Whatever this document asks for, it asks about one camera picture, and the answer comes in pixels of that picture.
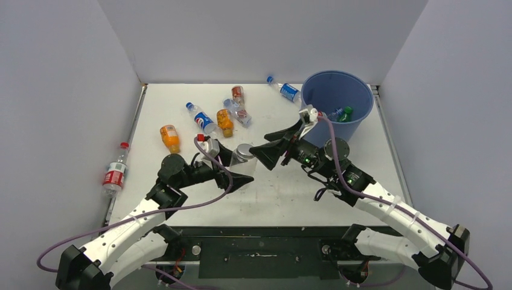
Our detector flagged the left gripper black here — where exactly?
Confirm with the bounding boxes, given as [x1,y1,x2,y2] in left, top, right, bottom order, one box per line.
[176,141,253,192]

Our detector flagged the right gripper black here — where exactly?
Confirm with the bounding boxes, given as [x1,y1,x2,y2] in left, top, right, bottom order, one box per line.
[249,118,334,179]

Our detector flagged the clear bottle silver cap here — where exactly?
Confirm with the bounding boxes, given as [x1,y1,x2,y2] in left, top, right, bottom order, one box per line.
[229,143,258,176]

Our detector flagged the crushed blue label bottle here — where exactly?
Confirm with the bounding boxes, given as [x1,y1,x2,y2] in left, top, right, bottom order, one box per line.
[327,107,344,122]

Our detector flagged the blue plastic bin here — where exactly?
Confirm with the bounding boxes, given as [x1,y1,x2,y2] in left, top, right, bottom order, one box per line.
[301,70,374,142]

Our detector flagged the green plastic bottle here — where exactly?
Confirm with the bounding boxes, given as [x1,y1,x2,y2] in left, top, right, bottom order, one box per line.
[337,106,353,123]

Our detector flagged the red cap red label bottle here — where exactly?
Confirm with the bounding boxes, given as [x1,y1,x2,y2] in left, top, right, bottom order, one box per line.
[102,142,130,198]

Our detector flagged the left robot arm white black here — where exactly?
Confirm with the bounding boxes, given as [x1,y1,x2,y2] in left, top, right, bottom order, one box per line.
[56,153,254,289]

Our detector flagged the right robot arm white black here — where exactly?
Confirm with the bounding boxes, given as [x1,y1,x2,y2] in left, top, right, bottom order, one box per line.
[249,121,470,289]

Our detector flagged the crushed clear bottle blue cap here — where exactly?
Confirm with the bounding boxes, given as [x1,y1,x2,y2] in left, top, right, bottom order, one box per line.
[223,98,252,127]

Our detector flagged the orange juice bottle gold cap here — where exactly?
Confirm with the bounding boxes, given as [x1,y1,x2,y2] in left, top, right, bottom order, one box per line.
[216,109,234,138]

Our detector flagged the far blue label bottle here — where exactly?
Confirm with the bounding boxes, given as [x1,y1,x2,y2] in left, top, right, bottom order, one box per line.
[266,76,301,103]

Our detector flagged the pepsi bottle blue label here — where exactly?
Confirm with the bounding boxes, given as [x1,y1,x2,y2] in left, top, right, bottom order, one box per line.
[185,102,220,139]

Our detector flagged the red label small bottle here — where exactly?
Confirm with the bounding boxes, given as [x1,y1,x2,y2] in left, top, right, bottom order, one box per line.
[231,85,245,108]

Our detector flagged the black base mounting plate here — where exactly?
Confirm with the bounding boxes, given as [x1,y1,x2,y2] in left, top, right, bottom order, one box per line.
[155,226,382,280]

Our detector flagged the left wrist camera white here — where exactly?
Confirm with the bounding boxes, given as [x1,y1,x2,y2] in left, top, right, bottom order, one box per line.
[197,134,220,158]

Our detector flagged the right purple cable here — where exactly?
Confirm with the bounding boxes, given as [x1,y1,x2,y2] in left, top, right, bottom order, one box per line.
[319,115,493,290]

